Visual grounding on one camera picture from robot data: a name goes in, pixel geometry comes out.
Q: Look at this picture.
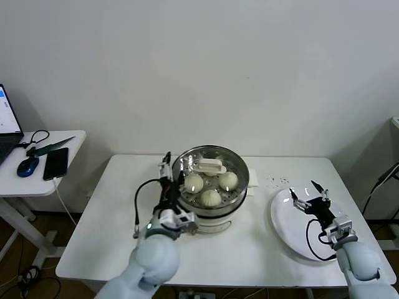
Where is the perforated stainless steamer basket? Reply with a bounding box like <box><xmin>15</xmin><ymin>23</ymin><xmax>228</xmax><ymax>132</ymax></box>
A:
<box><xmin>160</xmin><ymin>144</ymin><xmax>259</xmax><ymax>219</ymax></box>

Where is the black open laptop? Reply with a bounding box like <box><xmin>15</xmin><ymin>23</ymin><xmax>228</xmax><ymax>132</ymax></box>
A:
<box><xmin>0</xmin><ymin>83</ymin><xmax>25</xmax><ymax>166</ymax></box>

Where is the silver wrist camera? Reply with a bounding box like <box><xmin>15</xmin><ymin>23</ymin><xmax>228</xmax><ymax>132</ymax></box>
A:
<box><xmin>161</xmin><ymin>209</ymin><xmax>200</xmax><ymax>233</ymax></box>
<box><xmin>324</xmin><ymin>214</ymin><xmax>358</xmax><ymax>247</ymax></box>

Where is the white power strip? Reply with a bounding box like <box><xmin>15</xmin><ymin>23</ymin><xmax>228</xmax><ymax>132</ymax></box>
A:
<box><xmin>179</xmin><ymin>290</ymin><xmax>216</xmax><ymax>299</ymax></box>

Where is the black coiled floor cable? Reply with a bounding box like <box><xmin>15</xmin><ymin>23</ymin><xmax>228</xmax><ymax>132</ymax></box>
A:
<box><xmin>17</xmin><ymin>264</ymin><xmax>43</xmax><ymax>292</ymax></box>

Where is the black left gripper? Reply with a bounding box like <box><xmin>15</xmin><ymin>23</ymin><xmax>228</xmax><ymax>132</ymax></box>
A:
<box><xmin>158</xmin><ymin>151</ymin><xmax>185</xmax><ymax>212</ymax></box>

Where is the blue computer mouse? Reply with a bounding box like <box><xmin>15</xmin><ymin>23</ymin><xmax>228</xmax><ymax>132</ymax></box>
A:
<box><xmin>17</xmin><ymin>156</ymin><xmax>41</xmax><ymax>178</ymax></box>

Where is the white round plate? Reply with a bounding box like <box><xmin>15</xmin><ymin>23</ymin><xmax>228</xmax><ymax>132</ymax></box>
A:
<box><xmin>270</xmin><ymin>186</ymin><xmax>344</xmax><ymax>262</ymax></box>

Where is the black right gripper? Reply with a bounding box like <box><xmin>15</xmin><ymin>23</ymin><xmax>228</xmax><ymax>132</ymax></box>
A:
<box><xmin>289</xmin><ymin>180</ymin><xmax>337</xmax><ymax>225</ymax></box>

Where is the glass lid with white handle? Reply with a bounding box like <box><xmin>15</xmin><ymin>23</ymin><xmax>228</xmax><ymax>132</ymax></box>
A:
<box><xmin>171</xmin><ymin>145</ymin><xmax>251</xmax><ymax>216</ymax></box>

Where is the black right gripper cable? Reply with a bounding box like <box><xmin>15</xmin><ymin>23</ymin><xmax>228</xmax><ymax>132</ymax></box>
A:
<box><xmin>306</xmin><ymin>217</ymin><xmax>339</xmax><ymax>262</ymax></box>

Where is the black smartphone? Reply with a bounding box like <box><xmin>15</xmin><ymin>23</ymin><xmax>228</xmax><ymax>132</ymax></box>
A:
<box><xmin>42</xmin><ymin>146</ymin><xmax>69</xmax><ymax>181</ymax></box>

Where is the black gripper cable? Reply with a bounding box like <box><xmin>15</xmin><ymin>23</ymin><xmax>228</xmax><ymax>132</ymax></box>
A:
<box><xmin>306</xmin><ymin>217</ymin><xmax>339</xmax><ymax>262</ymax></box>
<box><xmin>133</xmin><ymin>178</ymin><xmax>163</xmax><ymax>239</ymax></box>

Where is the green flat strip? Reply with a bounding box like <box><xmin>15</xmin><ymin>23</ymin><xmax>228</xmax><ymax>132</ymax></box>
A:
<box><xmin>26</xmin><ymin>135</ymin><xmax>77</xmax><ymax>156</ymax></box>

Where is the thin black looped cable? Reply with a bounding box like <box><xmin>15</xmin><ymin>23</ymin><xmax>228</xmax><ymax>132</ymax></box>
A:
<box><xmin>18</xmin><ymin>129</ymin><xmax>51</xmax><ymax>150</ymax></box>

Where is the white charging cable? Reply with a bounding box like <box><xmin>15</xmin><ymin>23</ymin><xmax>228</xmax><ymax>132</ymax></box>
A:
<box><xmin>52</xmin><ymin>176</ymin><xmax>78</xmax><ymax>227</ymax></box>

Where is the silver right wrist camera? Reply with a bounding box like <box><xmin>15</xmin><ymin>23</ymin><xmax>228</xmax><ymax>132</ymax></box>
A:
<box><xmin>324</xmin><ymin>214</ymin><xmax>358</xmax><ymax>247</ymax></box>

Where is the white side table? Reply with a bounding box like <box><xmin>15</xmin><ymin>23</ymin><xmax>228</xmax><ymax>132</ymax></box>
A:
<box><xmin>0</xmin><ymin>130</ymin><xmax>87</xmax><ymax>268</ymax></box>

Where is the white electric cooker pot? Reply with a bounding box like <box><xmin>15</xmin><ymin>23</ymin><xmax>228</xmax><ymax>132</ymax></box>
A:
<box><xmin>174</xmin><ymin>186</ymin><xmax>257</xmax><ymax>236</ymax></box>

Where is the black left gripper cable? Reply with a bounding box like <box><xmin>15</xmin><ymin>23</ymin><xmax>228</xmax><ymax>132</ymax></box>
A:
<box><xmin>133</xmin><ymin>178</ymin><xmax>163</xmax><ymax>239</ymax></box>

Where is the black hanging cable with plug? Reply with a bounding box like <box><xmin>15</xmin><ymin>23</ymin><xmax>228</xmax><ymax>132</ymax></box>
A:
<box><xmin>363</xmin><ymin>163</ymin><xmax>399</xmax><ymax>216</ymax></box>

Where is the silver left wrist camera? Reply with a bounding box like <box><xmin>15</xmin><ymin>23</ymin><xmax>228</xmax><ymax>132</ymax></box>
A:
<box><xmin>161</xmin><ymin>209</ymin><xmax>200</xmax><ymax>233</ymax></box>

